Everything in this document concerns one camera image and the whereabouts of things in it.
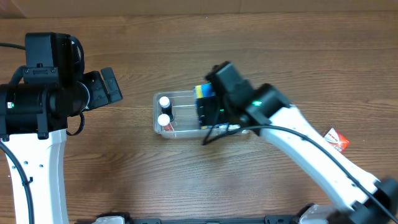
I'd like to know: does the white medicine box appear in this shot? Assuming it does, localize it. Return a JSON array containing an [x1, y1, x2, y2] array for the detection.
[[217, 123, 240, 131]]

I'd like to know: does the blue yellow VapoDrops box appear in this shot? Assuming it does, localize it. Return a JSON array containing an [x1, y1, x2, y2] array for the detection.
[[193, 83, 215, 129]]

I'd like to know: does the dark bottle white cap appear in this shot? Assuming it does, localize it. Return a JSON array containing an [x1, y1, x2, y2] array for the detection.
[[159, 96, 174, 121]]

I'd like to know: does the orange tablet tube white cap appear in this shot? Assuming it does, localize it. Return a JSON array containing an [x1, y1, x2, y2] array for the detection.
[[157, 114, 174, 131]]

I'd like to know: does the red sachet packet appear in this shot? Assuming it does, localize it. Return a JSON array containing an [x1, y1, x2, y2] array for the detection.
[[323, 128, 350, 153]]

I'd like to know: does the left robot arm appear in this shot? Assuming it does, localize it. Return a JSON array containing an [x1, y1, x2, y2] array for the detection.
[[1, 32, 123, 223]]

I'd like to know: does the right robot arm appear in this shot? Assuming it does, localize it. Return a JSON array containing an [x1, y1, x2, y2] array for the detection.
[[205, 61, 397, 224]]

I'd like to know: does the clear plastic container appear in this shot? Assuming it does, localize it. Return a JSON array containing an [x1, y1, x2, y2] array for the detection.
[[152, 89, 249, 139]]

